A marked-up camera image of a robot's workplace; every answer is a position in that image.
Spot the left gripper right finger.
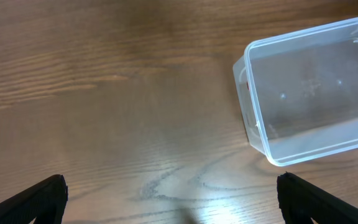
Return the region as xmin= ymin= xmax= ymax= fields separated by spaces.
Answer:
xmin=277 ymin=172 xmax=358 ymax=224

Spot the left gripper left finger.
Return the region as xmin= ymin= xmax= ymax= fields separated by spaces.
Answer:
xmin=0 ymin=174 xmax=68 ymax=224

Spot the clear plastic container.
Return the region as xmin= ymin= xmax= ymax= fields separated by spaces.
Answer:
xmin=233 ymin=17 xmax=358 ymax=167

